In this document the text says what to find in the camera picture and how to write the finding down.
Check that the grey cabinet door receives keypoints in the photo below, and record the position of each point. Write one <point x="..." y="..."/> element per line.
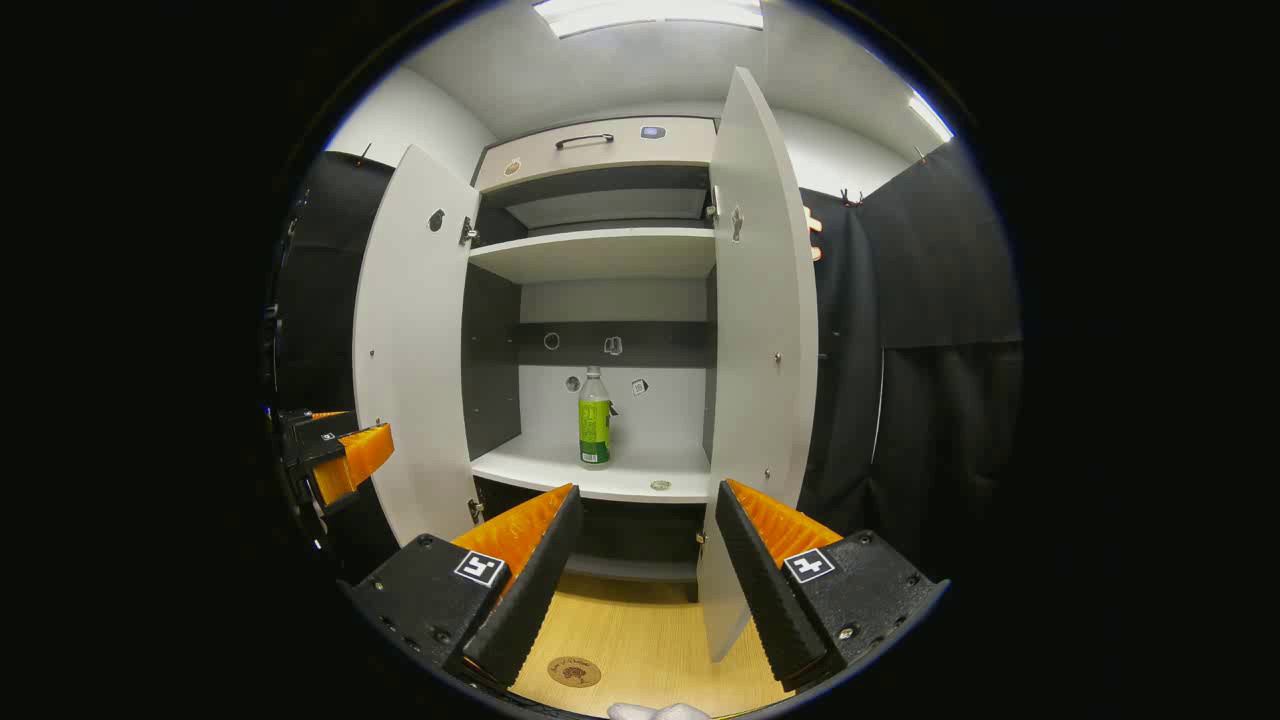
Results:
<point x="415" y="350"/>
<point x="765" y="330"/>

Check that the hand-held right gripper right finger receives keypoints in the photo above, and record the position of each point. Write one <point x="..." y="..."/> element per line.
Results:
<point x="765" y="590"/>

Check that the grey cabinet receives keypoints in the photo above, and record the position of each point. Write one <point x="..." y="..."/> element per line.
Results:
<point x="610" y="300"/>

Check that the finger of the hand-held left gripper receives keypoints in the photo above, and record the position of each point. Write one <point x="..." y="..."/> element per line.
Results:
<point x="365" y="452"/>
<point x="330" y="413"/>

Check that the white cabinet shelf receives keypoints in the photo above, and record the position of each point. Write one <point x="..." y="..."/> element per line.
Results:
<point x="600" y="465"/>
<point x="600" y="255"/>

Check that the black backdrop cloth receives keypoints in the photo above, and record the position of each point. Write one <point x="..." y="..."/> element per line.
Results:
<point x="940" y="300"/>

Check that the large ceiling light panel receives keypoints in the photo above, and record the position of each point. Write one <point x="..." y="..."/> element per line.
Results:
<point x="650" y="12"/>

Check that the clear bottle with green label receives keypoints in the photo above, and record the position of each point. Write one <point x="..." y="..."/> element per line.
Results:
<point x="595" y="420"/>

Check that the small ceiling light panel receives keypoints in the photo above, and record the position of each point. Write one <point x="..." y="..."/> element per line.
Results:
<point x="930" y="117"/>

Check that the round cork coaster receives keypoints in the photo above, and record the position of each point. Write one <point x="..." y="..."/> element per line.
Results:
<point x="574" y="671"/>

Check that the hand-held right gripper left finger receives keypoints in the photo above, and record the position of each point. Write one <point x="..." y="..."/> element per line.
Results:
<point x="530" y="600"/>

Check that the grey cabinet drawer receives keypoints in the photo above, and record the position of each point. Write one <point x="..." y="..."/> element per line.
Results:
<point x="600" y="150"/>

